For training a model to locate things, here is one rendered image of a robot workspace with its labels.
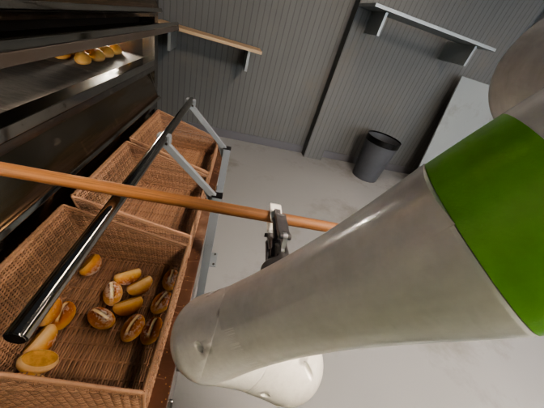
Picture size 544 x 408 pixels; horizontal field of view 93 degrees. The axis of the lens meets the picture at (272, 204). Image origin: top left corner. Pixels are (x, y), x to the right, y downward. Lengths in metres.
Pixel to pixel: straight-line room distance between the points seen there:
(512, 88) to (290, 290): 0.25
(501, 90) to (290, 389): 0.40
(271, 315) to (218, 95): 3.79
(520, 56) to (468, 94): 4.66
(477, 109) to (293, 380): 4.97
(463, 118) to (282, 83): 2.79
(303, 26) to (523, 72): 3.67
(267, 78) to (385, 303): 3.81
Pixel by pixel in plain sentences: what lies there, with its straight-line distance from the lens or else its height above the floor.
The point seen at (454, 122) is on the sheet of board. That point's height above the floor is 1.08.
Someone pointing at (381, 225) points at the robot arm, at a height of 1.51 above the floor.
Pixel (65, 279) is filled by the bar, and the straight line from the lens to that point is 0.56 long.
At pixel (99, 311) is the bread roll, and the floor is 0.65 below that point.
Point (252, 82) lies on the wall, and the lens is 3.91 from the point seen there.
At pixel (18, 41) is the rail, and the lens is 0.80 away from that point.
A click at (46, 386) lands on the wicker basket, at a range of 0.94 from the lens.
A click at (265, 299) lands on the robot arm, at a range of 0.24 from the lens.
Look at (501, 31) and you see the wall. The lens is 5.26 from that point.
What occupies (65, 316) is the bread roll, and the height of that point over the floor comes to 0.63.
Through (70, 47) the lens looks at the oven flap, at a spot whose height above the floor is 1.40.
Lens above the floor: 1.59
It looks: 34 degrees down
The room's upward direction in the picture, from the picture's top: 18 degrees clockwise
